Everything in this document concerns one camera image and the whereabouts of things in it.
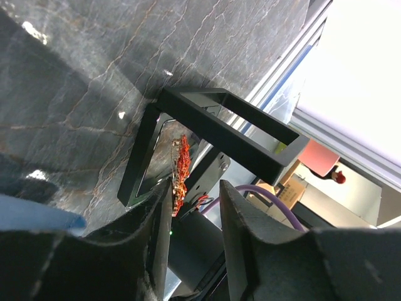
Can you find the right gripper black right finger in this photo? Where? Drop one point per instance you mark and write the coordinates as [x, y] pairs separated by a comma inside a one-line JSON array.
[[267, 260]]

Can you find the red maple leaf brooch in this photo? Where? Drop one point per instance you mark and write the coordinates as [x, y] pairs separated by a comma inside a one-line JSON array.
[[180, 161]]

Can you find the light blue button shirt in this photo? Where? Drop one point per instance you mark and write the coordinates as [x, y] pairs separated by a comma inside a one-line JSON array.
[[25, 215]]

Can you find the person in black shirt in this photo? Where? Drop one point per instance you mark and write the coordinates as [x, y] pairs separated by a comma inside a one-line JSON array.
[[333, 174]]

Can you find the brown cardboard box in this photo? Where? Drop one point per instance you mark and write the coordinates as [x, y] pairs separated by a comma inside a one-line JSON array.
[[289, 191]]

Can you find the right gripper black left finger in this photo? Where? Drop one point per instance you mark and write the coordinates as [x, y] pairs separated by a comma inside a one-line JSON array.
[[123, 260]]

